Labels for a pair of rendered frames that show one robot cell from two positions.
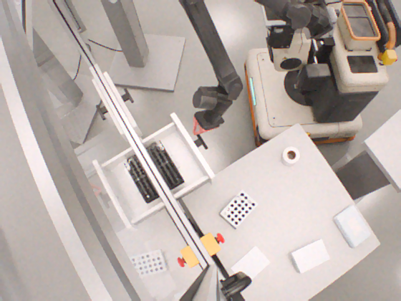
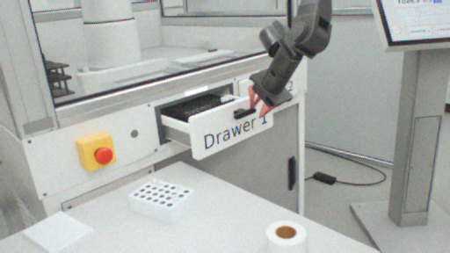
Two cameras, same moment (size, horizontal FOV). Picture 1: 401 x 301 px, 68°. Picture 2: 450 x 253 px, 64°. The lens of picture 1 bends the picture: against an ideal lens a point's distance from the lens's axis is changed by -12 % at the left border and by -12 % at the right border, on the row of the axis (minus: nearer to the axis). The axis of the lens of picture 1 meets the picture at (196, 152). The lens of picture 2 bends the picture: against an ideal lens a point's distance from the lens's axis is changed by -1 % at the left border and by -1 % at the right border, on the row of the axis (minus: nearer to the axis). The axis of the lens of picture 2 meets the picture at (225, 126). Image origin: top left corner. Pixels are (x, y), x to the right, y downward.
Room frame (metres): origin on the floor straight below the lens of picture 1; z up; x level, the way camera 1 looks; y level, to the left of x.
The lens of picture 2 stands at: (0.03, -0.82, 1.20)
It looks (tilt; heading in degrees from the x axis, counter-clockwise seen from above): 21 degrees down; 68
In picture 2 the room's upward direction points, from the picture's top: 5 degrees counter-clockwise
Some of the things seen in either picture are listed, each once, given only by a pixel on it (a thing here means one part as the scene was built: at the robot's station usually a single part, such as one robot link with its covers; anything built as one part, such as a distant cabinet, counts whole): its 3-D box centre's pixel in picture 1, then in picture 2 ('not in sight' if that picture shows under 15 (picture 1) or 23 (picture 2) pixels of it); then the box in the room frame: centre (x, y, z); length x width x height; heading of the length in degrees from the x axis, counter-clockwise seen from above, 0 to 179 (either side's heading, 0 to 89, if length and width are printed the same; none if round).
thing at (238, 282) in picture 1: (235, 282); not in sight; (-0.06, -0.02, 1.45); 0.05 x 0.03 x 0.19; 110
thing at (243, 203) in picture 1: (238, 209); (162, 199); (0.15, -0.12, 0.78); 0.12 x 0.08 x 0.04; 125
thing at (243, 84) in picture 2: (122, 104); (270, 88); (0.63, 0.25, 0.87); 0.29 x 0.02 x 0.11; 20
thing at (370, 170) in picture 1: (369, 169); not in sight; (0.24, -0.90, 0.38); 0.30 x 0.30 x 0.76; 24
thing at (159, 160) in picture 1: (147, 177); (188, 110); (0.32, 0.20, 0.87); 0.22 x 0.18 x 0.06; 110
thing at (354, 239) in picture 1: (352, 226); not in sight; (-0.03, -0.55, 0.78); 0.15 x 0.10 x 0.04; 19
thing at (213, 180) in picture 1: (192, 148); (235, 122); (0.39, 0.01, 0.87); 0.29 x 0.02 x 0.11; 20
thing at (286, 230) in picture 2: (290, 156); (286, 242); (0.31, -0.37, 0.78); 0.07 x 0.07 x 0.04
